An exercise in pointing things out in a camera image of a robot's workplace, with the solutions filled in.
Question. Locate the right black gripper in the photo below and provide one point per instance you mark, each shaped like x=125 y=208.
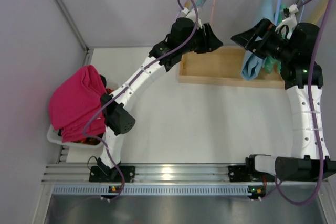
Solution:
x=261 y=38

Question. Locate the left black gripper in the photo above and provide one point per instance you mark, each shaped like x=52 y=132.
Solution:
x=205 y=38

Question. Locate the magenta trousers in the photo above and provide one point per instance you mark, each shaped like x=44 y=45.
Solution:
x=75 y=102

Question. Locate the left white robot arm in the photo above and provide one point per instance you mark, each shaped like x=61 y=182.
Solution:
x=184 y=37

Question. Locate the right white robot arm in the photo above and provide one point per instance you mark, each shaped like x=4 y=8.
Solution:
x=309 y=158

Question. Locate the wooden clothes rack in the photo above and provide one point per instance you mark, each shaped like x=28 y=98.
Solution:
x=232 y=65

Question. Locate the green white garment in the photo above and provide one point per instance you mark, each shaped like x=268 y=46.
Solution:
x=272 y=65

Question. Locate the black garment in basket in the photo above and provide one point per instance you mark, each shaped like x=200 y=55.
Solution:
x=103 y=79

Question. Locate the orange patterned garment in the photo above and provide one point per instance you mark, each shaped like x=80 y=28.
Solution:
x=89 y=140

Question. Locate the white plastic laundry basket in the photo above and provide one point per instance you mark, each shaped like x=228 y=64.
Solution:
x=55 y=137

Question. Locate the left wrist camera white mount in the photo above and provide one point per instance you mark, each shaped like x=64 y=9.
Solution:
x=192 y=14

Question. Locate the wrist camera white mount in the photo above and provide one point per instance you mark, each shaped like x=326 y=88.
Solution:
x=192 y=14
x=289 y=17

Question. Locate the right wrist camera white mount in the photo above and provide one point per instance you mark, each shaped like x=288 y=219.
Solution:
x=289 y=17

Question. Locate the aluminium mounting rail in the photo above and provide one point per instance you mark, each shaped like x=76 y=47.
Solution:
x=64 y=173

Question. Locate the perforated grey cable duct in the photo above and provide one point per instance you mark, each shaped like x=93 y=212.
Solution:
x=154 y=190

